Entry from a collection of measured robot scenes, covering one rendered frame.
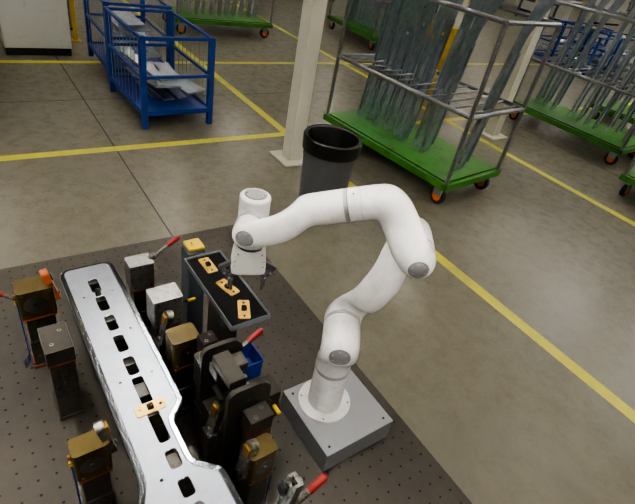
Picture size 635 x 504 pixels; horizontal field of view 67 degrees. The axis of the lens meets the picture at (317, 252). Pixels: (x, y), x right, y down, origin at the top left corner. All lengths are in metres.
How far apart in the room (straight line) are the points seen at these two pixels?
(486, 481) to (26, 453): 2.11
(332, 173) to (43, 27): 4.94
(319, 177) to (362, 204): 2.82
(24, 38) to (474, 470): 7.12
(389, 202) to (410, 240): 0.11
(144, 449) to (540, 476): 2.20
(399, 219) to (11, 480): 1.38
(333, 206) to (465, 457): 1.96
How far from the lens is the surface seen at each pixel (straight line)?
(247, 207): 1.26
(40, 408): 1.95
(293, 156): 5.19
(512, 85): 7.38
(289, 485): 1.15
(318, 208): 1.23
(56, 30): 7.81
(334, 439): 1.73
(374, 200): 1.22
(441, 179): 4.94
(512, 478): 2.96
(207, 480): 1.39
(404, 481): 1.84
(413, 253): 1.23
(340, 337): 1.44
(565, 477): 3.14
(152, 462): 1.42
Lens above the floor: 2.22
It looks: 35 degrees down
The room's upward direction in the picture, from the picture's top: 12 degrees clockwise
